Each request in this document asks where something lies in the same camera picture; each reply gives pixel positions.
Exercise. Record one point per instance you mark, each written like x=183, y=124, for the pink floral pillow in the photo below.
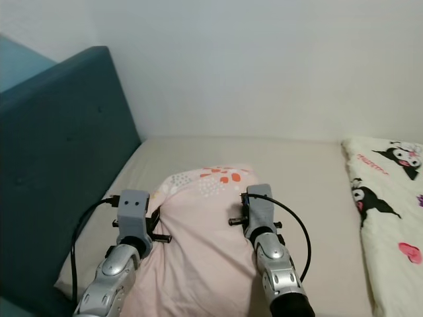
x=192, y=251

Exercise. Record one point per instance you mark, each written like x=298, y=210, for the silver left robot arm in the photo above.
x=115, y=271

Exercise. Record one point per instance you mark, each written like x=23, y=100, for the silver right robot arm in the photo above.
x=277, y=264

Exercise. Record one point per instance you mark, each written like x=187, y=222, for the teal upholstered headboard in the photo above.
x=59, y=158

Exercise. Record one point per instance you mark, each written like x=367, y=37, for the cream cartoon print blanket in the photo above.
x=390, y=231

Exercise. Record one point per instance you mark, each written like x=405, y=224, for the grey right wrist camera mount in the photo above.
x=261, y=211

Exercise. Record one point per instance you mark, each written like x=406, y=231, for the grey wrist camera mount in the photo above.
x=133, y=211
x=261, y=211

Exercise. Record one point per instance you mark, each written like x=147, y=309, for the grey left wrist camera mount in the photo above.
x=133, y=211

